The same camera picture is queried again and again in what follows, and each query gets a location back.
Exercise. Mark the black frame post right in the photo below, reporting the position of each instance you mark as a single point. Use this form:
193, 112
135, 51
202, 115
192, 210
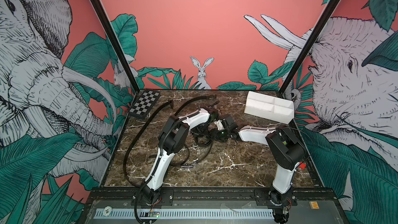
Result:
318, 28

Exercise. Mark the orange warning sticker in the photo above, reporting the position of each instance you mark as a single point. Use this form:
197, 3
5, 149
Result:
314, 205

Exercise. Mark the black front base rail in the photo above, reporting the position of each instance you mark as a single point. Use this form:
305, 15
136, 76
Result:
170, 195

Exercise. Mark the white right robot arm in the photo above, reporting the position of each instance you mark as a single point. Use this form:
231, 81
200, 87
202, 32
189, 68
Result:
285, 146

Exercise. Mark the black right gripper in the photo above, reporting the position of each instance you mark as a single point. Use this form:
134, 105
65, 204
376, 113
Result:
216, 135

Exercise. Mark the white divided storage box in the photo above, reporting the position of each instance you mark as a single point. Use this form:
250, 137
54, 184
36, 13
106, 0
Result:
269, 107

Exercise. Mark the white slotted cable duct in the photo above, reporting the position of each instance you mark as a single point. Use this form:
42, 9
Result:
180, 213

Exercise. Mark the black belt with metal buckle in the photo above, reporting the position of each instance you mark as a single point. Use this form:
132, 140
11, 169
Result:
201, 116

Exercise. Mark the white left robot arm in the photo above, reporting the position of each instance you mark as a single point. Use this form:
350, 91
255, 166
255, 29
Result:
171, 140

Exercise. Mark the black white checkerboard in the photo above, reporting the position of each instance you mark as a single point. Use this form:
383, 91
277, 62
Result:
144, 104

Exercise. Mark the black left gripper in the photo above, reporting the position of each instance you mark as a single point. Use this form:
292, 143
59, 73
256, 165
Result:
195, 131

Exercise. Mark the red cube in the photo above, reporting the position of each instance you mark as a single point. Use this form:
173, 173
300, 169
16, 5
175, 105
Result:
302, 166

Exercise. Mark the black frame post left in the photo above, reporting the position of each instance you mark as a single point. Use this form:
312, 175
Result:
110, 33

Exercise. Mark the black frame post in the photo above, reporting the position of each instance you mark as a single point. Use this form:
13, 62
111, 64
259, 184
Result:
318, 28
110, 33

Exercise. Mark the long black belt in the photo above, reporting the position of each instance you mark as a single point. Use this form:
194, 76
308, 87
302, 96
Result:
169, 103

